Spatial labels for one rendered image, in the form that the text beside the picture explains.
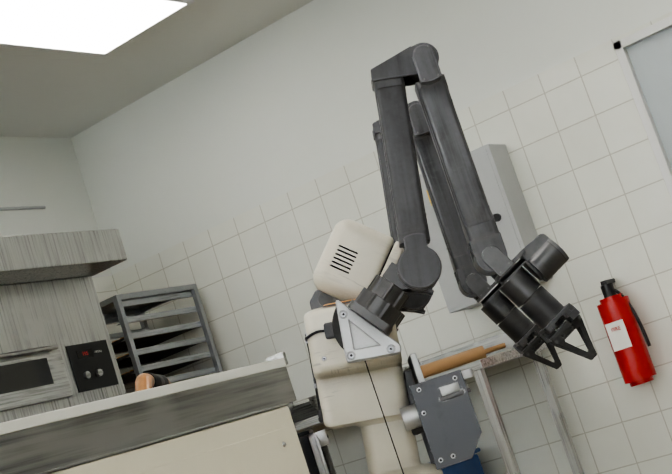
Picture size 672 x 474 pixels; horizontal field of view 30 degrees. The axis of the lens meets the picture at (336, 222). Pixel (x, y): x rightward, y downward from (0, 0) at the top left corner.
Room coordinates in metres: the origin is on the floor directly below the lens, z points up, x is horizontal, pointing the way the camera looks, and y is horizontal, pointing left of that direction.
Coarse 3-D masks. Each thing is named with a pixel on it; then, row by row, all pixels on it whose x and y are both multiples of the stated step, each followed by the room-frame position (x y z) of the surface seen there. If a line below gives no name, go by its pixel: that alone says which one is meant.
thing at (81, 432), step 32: (192, 384) 1.53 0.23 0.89; (224, 384) 1.58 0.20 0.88; (256, 384) 1.63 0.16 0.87; (288, 384) 1.69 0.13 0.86; (32, 416) 1.32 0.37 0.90; (64, 416) 1.35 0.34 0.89; (96, 416) 1.39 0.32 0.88; (128, 416) 1.43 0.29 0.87; (160, 416) 1.47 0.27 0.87; (192, 416) 1.52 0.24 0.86; (224, 416) 1.57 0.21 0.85; (0, 448) 1.27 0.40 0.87; (32, 448) 1.31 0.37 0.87; (64, 448) 1.34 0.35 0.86; (96, 448) 1.38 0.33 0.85
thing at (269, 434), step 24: (288, 408) 1.66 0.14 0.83; (192, 432) 1.50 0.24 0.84; (216, 432) 1.53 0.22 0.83; (240, 432) 1.57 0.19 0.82; (264, 432) 1.61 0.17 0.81; (288, 432) 1.64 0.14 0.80; (120, 456) 1.39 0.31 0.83; (144, 456) 1.42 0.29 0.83; (168, 456) 1.46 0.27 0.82; (192, 456) 1.49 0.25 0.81; (216, 456) 1.52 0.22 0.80; (240, 456) 1.55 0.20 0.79; (264, 456) 1.59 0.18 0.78; (288, 456) 1.63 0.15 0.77
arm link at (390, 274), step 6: (390, 264) 2.23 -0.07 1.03; (396, 264) 2.23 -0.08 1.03; (390, 270) 2.23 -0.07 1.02; (396, 270) 2.23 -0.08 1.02; (384, 276) 2.23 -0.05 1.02; (390, 276) 2.23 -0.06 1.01; (396, 276) 2.23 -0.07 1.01; (396, 282) 2.23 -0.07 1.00; (402, 288) 2.23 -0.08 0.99; (408, 288) 2.23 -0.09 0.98; (432, 288) 2.29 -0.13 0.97; (426, 294) 2.28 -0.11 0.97; (432, 294) 2.27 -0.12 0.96
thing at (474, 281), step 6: (468, 276) 2.65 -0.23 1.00; (474, 276) 2.65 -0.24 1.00; (480, 276) 2.65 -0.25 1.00; (468, 282) 2.65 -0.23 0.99; (474, 282) 2.65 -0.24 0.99; (480, 282) 2.65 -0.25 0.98; (486, 282) 2.65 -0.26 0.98; (498, 282) 2.69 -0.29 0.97; (474, 288) 2.65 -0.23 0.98; (480, 288) 2.65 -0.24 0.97; (486, 288) 2.65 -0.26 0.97; (480, 294) 2.65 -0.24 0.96; (486, 294) 2.65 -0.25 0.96; (480, 300) 2.67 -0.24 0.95
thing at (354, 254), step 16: (336, 224) 2.39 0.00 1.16; (352, 224) 2.37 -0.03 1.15; (336, 240) 2.37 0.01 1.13; (352, 240) 2.36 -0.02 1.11; (368, 240) 2.37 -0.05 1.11; (384, 240) 2.37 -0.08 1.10; (336, 256) 2.36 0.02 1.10; (352, 256) 2.37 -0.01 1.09; (368, 256) 2.36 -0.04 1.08; (384, 256) 2.37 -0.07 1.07; (320, 272) 2.37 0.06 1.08; (336, 272) 2.36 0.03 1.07; (352, 272) 2.36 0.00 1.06; (368, 272) 2.36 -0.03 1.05; (384, 272) 2.37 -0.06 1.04; (320, 288) 2.38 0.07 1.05; (336, 288) 2.37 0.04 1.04; (352, 288) 2.36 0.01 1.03
